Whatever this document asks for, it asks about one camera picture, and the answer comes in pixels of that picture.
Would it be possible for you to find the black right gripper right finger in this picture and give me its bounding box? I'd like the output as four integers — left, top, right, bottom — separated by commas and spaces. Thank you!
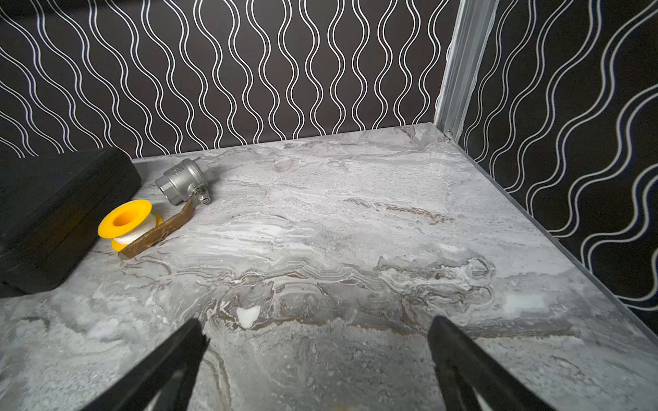
428, 316, 553, 410

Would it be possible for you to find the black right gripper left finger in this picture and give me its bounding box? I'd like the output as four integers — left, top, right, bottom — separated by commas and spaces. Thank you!
84, 318, 209, 410

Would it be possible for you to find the yellow thread seal tape spool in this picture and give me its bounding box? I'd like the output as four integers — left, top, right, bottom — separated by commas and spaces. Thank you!
97, 200, 163, 252

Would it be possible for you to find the steel ball valve brown handle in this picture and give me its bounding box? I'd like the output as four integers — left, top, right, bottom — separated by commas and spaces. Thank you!
118, 158, 212, 260

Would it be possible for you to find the black plastic tool case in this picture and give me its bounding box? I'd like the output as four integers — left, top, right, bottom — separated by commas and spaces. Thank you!
1, 148, 142, 298

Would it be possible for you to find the aluminium frame corner post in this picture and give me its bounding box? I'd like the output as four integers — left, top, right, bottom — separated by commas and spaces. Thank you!
434, 0, 499, 143

